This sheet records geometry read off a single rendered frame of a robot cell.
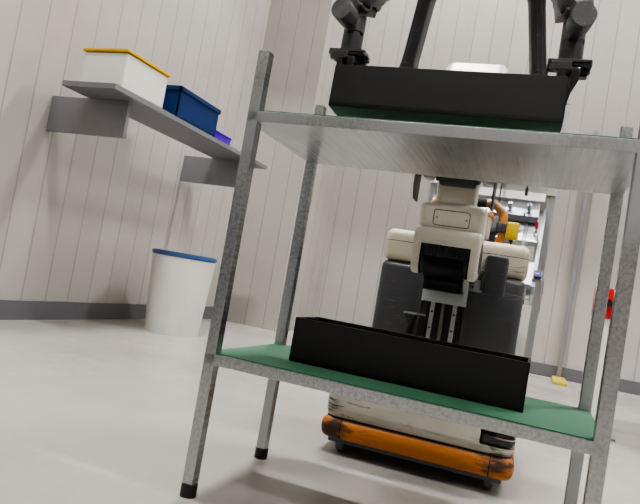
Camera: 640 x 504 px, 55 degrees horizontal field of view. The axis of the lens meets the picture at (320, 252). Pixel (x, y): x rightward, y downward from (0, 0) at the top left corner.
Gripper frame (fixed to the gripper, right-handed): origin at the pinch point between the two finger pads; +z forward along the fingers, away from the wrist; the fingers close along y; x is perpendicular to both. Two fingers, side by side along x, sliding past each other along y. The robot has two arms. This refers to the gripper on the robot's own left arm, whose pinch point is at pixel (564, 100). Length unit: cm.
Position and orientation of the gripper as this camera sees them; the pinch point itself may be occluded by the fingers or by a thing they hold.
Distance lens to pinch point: 165.9
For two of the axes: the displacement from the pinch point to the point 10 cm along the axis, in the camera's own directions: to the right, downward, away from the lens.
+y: 9.4, 1.4, -3.1
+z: -1.7, 9.8, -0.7
